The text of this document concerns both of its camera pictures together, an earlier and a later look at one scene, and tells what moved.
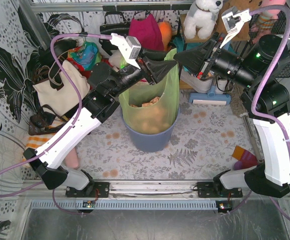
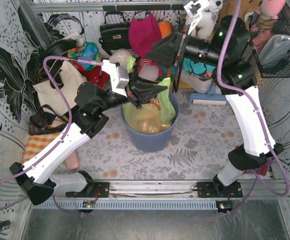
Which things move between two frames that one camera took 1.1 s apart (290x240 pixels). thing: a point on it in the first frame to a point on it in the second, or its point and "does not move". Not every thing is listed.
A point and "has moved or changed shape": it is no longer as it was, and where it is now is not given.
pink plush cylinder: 72,159 does not move
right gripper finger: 195,59 to 165,51
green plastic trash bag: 159,119 has moved or changed shape
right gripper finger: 206,67 to 162,43
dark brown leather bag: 45,121 does not move
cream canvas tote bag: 62,101 does not move
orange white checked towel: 37,141 does not move
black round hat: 45,56 does not move
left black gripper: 147,71 to 130,93
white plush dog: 202,14 does not move
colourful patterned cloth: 87,54 does not move
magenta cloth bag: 148,31 does not move
